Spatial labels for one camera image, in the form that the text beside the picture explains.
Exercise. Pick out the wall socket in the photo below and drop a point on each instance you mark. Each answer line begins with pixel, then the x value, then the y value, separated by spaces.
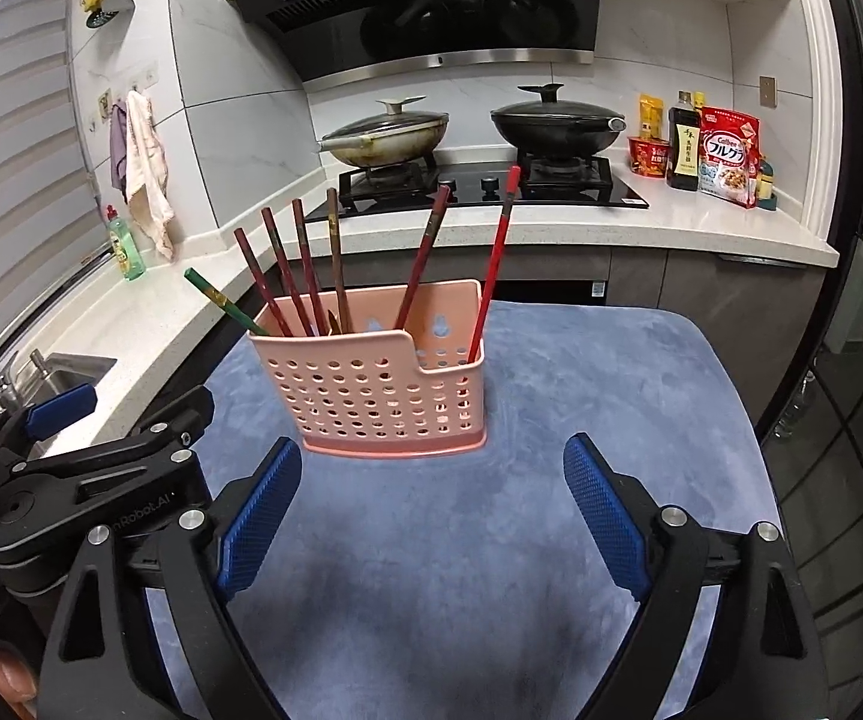
pixel 768 90

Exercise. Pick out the pink perforated plastic basket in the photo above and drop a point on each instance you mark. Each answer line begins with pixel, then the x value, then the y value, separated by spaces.
pixel 356 390

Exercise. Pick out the dark red chopstick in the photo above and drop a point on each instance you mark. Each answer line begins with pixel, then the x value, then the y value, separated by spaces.
pixel 259 277
pixel 307 262
pixel 285 270

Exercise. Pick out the black gas stove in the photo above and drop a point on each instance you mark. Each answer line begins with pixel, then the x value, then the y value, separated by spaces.
pixel 476 191

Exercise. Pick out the red cereal bag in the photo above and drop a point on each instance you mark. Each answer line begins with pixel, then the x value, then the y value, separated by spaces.
pixel 731 157

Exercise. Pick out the cream hanging cloth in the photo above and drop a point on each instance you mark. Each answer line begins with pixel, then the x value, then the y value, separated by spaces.
pixel 148 165

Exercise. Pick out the black pan with lid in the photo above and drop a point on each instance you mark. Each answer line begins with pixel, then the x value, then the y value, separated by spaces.
pixel 551 131

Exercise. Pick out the person's left hand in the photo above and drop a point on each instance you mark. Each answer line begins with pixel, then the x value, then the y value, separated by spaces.
pixel 4 682

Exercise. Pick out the white window blinds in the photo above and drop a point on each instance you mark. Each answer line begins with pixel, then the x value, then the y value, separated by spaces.
pixel 26 165

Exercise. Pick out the gold flower spoon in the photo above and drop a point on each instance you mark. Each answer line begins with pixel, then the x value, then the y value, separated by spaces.
pixel 334 322

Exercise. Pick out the brown chopstick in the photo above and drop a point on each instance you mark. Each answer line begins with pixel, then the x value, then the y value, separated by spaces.
pixel 335 255

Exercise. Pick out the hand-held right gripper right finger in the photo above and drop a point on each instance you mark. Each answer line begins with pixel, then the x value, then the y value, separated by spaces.
pixel 603 517

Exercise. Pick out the green dish soap bottle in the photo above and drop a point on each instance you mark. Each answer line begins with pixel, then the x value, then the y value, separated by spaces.
pixel 127 251

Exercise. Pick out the green holder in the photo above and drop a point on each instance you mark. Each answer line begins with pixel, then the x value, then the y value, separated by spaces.
pixel 767 195

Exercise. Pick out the dark grey base cabinets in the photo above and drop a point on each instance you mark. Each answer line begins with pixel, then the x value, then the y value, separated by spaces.
pixel 663 292

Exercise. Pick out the blue plush mat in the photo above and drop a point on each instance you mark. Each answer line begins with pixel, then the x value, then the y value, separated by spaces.
pixel 439 540

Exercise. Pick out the yellow packet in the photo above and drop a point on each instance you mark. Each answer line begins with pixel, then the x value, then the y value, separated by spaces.
pixel 651 116

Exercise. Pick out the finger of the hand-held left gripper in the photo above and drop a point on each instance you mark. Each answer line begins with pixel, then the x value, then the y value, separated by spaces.
pixel 64 409
pixel 161 420

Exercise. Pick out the red instant noodle cup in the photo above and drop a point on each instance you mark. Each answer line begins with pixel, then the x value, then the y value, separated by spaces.
pixel 647 159

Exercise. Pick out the dark soy sauce bottle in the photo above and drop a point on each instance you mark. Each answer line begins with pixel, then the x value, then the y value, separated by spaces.
pixel 684 154

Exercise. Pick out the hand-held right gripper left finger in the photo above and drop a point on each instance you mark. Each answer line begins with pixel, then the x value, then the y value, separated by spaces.
pixel 259 525

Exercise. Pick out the purple hanging cloth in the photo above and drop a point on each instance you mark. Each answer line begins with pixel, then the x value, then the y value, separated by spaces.
pixel 118 150

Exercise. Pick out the green chopstick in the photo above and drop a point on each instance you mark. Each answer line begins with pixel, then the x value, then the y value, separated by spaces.
pixel 214 296

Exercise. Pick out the steel wok with lid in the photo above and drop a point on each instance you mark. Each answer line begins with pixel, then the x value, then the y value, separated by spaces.
pixel 394 139

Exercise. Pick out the black range hood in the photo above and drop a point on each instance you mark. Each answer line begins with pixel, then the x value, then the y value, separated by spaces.
pixel 439 7

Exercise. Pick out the steel sink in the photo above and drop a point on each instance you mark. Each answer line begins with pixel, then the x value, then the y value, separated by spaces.
pixel 71 371

